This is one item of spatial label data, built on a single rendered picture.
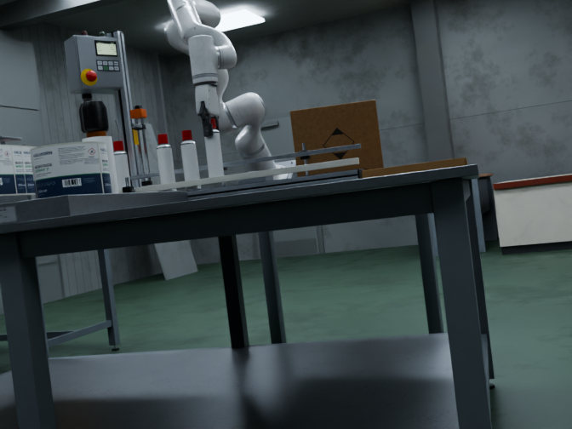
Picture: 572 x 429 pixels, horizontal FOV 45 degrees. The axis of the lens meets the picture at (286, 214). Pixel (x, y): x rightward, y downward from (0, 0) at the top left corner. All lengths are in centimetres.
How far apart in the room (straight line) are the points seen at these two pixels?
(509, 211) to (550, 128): 252
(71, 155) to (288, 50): 897
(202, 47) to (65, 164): 69
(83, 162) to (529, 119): 840
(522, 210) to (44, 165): 617
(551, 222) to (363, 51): 415
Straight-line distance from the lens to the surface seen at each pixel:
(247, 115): 282
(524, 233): 758
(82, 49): 260
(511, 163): 986
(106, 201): 180
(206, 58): 234
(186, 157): 235
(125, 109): 262
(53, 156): 191
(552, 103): 988
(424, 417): 186
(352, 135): 243
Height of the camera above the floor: 80
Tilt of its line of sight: 1 degrees down
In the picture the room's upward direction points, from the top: 7 degrees counter-clockwise
